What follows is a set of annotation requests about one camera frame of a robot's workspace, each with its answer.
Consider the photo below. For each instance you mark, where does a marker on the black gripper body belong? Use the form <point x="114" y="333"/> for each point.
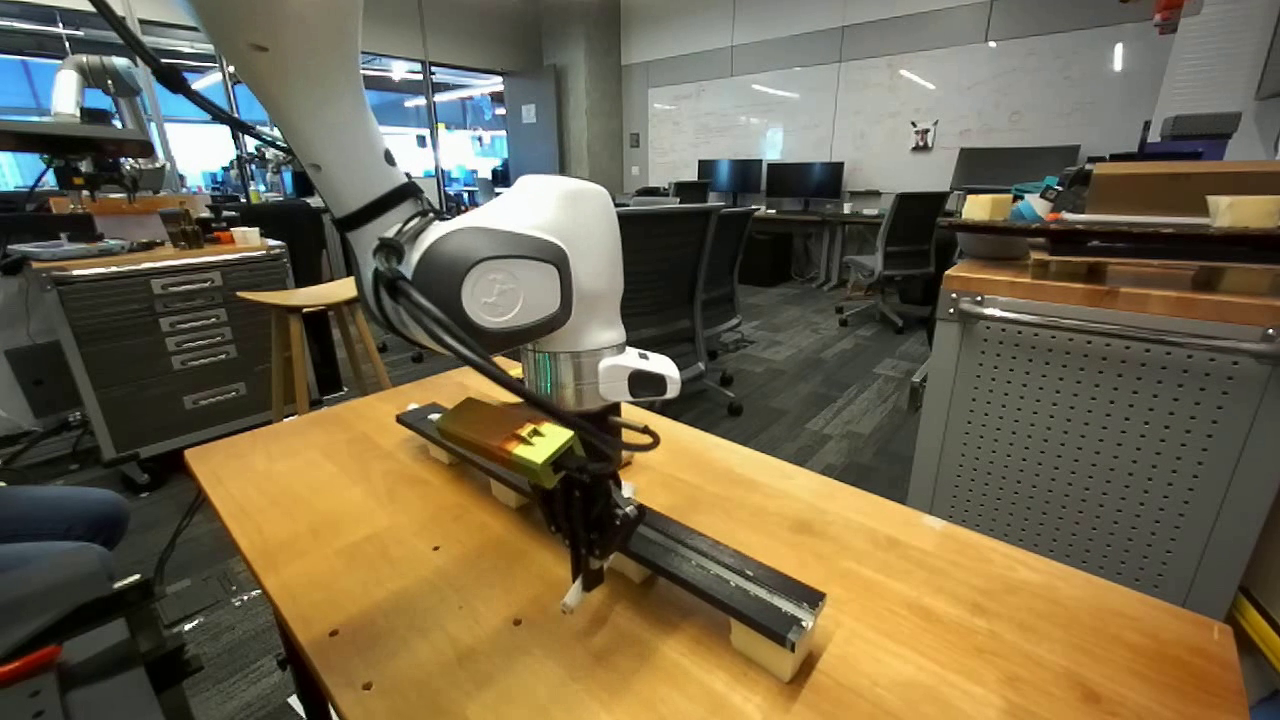
<point x="586" y="505"/>

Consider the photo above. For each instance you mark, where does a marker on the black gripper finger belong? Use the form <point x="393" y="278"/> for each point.
<point x="612" y="546"/>
<point x="583" y="563"/>

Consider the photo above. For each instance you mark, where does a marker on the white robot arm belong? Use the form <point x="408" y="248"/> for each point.
<point x="526" y="286"/>

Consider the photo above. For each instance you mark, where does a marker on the black computer monitors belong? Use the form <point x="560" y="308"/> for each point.
<point x="774" y="179"/>

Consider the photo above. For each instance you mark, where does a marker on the black office chair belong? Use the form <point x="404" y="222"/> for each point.
<point x="901" y="275"/>

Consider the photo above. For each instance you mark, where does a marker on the grey drawer cabinet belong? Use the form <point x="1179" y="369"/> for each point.
<point x="162" y="345"/>

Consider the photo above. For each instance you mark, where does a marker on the grey metal tool cabinet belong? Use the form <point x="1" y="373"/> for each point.
<point x="1122" y="429"/>

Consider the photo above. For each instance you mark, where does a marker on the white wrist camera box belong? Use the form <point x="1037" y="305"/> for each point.
<point x="642" y="377"/>

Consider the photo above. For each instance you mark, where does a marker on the long black slotted rail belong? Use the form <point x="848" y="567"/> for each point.
<point x="519" y="449"/>

